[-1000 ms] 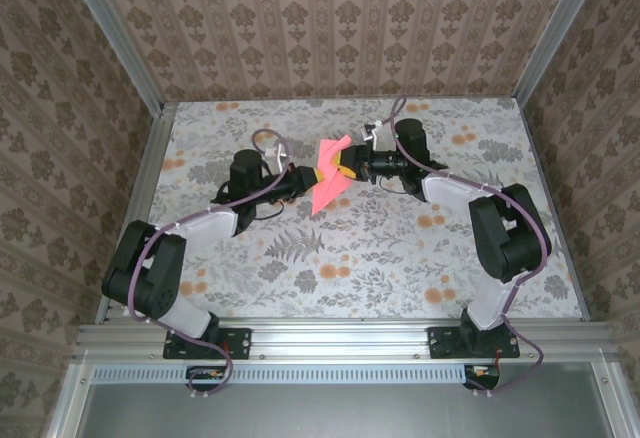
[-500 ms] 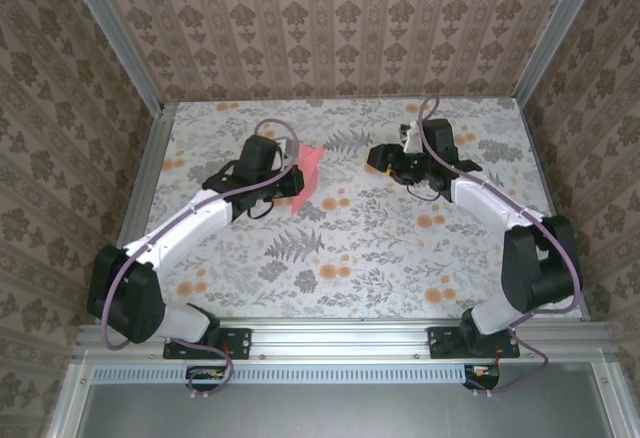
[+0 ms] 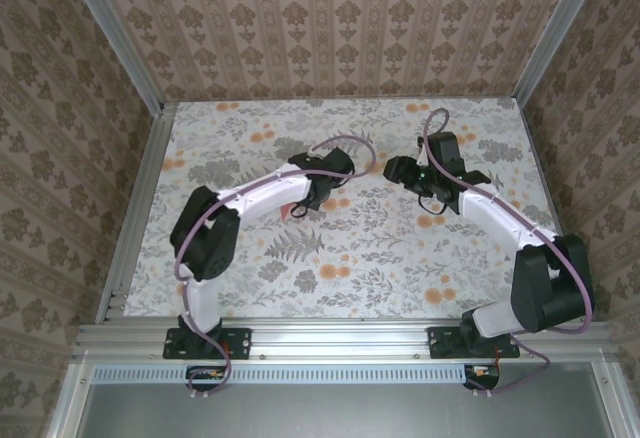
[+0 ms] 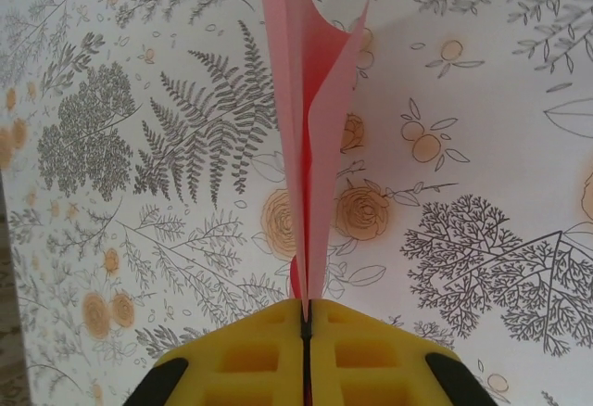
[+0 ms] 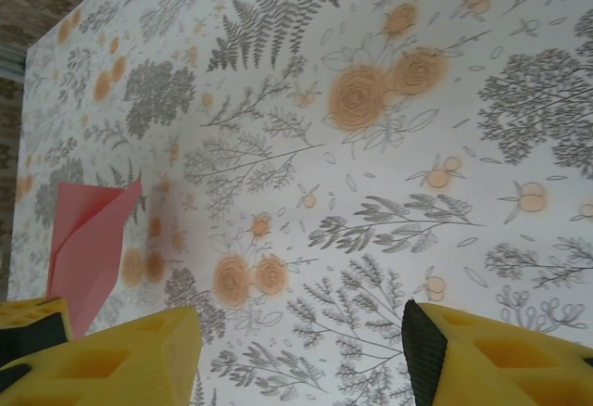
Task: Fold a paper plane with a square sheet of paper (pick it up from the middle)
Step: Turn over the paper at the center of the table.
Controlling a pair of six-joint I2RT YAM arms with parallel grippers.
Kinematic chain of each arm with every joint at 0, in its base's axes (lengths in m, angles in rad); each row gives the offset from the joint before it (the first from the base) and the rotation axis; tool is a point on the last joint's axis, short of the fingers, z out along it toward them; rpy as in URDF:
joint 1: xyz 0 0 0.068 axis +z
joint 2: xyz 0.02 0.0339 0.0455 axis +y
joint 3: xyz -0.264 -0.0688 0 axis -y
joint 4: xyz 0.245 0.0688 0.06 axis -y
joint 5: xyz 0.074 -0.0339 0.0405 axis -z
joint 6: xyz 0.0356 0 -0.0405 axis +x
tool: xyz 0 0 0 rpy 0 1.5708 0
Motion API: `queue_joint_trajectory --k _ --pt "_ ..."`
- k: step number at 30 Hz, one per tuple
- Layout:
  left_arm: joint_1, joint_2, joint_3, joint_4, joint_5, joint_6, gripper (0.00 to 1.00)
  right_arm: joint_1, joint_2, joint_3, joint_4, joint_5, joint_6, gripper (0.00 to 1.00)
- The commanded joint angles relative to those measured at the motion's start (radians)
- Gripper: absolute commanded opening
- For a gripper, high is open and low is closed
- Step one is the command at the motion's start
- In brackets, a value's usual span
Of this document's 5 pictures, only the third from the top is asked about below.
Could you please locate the pink square paper sheet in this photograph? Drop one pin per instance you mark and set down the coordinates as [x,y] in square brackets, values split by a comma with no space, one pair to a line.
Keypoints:
[285,213]

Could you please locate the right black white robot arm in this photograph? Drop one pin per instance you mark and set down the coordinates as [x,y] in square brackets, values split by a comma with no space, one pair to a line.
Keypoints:
[545,283]

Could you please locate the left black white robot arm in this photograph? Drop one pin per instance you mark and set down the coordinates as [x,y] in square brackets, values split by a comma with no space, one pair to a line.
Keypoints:
[205,238]

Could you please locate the grey metal sheet panel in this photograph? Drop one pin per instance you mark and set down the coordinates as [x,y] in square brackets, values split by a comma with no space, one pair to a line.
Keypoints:
[350,413]

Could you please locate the floral patterned table cover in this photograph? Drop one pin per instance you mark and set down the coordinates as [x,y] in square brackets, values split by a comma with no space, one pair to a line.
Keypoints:
[350,283]

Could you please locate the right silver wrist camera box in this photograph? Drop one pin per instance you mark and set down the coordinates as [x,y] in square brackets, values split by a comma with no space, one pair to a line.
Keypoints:
[424,155]

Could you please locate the aluminium table side rail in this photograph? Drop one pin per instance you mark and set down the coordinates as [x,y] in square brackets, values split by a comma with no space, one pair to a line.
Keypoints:
[555,198]
[145,173]

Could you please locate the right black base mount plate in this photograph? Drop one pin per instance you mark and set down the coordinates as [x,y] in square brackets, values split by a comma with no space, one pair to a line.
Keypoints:
[440,343]

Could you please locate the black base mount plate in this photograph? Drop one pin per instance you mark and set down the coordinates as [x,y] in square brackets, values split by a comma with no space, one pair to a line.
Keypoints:
[440,343]
[240,343]

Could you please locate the long aluminium base rail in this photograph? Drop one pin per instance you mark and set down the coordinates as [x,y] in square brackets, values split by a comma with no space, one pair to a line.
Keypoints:
[340,340]

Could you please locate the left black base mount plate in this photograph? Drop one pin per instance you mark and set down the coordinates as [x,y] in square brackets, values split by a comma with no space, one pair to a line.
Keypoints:
[240,343]

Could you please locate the slanted aluminium frame post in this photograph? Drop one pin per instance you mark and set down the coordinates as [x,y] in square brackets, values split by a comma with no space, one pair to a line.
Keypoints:
[115,33]
[560,28]

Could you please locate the lower aluminium frame profile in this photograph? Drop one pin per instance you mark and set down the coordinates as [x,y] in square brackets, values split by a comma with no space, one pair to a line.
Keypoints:
[617,398]
[67,403]

